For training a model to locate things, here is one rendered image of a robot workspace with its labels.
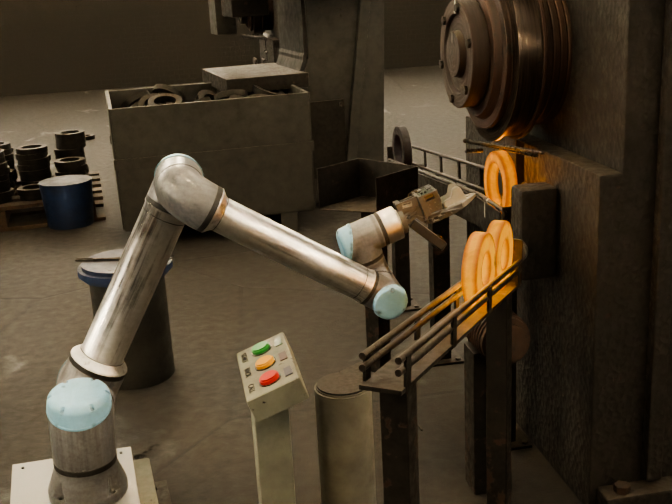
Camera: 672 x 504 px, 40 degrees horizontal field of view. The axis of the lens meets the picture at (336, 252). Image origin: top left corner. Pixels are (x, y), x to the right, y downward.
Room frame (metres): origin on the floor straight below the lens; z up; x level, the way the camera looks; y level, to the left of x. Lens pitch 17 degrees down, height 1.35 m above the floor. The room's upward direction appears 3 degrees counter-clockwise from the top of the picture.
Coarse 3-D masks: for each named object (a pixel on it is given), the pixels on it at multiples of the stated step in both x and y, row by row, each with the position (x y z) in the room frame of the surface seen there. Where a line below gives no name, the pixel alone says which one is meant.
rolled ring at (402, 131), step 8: (400, 128) 3.54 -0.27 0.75; (400, 136) 3.51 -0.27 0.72; (408, 136) 3.50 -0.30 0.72; (392, 144) 3.65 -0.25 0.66; (400, 144) 3.63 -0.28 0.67; (408, 144) 3.48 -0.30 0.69; (400, 152) 3.62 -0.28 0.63; (408, 152) 3.47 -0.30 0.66; (400, 160) 3.60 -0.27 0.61; (408, 160) 3.48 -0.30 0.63
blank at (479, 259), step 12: (468, 240) 1.84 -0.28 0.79; (480, 240) 1.83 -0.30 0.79; (492, 240) 1.90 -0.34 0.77; (468, 252) 1.81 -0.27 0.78; (480, 252) 1.82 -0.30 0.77; (492, 252) 1.90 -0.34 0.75; (468, 264) 1.80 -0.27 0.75; (480, 264) 1.81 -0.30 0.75; (492, 264) 1.90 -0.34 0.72; (468, 276) 1.79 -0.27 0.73; (480, 276) 1.81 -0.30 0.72; (492, 276) 1.90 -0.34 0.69; (468, 288) 1.80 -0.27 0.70; (480, 288) 1.81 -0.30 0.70
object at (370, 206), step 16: (352, 160) 3.10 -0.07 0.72; (368, 160) 3.09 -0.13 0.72; (320, 176) 2.99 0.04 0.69; (336, 176) 3.05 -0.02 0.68; (352, 176) 3.10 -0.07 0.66; (368, 176) 3.10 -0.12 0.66; (384, 176) 2.83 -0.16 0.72; (400, 176) 2.88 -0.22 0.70; (416, 176) 2.94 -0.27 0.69; (320, 192) 2.99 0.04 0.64; (336, 192) 3.04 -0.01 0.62; (352, 192) 3.10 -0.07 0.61; (368, 192) 3.10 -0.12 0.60; (384, 192) 2.83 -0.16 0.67; (400, 192) 2.88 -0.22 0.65; (320, 208) 2.98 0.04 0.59; (336, 208) 2.95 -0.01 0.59; (352, 208) 2.92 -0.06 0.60; (368, 208) 2.89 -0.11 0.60; (384, 208) 2.83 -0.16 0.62; (368, 320) 2.94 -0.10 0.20; (384, 320) 2.93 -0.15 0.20; (368, 336) 2.94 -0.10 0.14; (352, 368) 2.97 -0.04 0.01
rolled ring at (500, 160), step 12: (492, 156) 2.51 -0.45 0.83; (504, 156) 2.46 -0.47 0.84; (492, 168) 2.54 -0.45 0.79; (504, 168) 2.42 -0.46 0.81; (492, 180) 2.55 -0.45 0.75; (504, 180) 2.42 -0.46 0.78; (516, 180) 2.41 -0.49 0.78; (492, 192) 2.54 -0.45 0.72; (504, 192) 2.42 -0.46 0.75; (504, 204) 2.42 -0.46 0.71
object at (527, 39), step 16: (512, 0) 2.30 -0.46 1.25; (528, 0) 2.32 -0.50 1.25; (512, 16) 2.30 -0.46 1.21; (528, 16) 2.30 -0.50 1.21; (512, 32) 2.30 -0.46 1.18; (528, 32) 2.28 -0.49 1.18; (528, 48) 2.27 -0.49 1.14; (528, 64) 2.27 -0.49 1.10; (512, 80) 2.30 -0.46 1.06; (528, 80) 2.28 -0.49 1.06; (512, 96) 2.30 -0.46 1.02; (528, 96) 2.29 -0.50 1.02; (512, 112) 2.30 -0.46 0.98; (528, 112) 2.32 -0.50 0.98; (480, 128) 2.54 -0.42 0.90; (496, 128) 2.41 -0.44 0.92; (512, 128) 2.37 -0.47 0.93
